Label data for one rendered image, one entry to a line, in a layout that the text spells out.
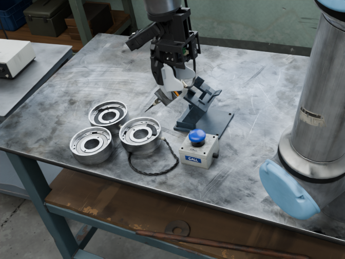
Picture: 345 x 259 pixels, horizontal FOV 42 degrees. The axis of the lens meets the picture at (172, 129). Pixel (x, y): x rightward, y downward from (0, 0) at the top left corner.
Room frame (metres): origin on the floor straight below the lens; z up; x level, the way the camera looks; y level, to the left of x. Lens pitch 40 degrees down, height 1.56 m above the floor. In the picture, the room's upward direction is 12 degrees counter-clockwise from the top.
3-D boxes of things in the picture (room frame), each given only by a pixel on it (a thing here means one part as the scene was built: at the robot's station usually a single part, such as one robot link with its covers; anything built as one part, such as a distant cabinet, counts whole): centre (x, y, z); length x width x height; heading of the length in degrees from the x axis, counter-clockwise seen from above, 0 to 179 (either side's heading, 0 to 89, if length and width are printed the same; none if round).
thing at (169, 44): (0.85, -0.04, 1.09); 0.09 x 0.08 x 0.12; 51
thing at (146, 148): (0.87, 0.08, 0.82); 0.10 x 0.10 x 0.04
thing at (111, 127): (0.97, 0.16, 0.82); 0.10 x 0.10 x 0.04
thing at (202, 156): (0.77, -0.06, 0.82); 0.08 x 0.07 x 0.05; 56
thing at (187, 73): (0.86, -0.05, 0.98); 0.06 x 0.03 x 0.09; 51
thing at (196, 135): (0.78, -0.05, 0.85); 0.04 x 0.04 x 0.05
